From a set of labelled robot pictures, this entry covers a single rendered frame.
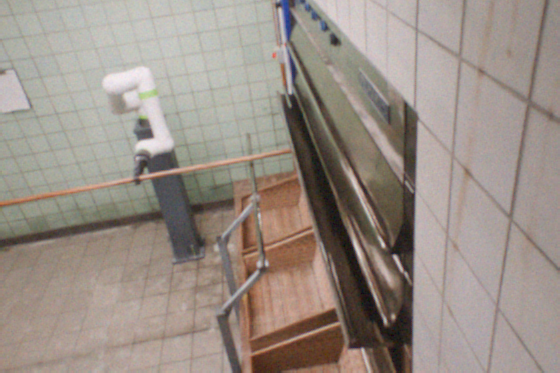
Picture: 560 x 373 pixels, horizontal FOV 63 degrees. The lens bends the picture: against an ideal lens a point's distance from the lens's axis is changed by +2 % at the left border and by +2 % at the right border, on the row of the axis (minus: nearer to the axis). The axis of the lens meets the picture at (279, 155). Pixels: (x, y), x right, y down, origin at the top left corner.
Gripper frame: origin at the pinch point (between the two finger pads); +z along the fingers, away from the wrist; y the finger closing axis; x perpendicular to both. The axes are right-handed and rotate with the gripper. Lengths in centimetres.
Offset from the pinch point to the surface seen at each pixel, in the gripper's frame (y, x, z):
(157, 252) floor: 120, 28, -79
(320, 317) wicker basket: 40, -83, 84
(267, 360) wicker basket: 51, -56, 92
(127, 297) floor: 120, 46, -35
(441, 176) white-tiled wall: -85, -96, 164
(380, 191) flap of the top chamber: -59, -96, 131
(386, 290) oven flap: -31, -95, 138
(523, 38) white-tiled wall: -112, -95, 179
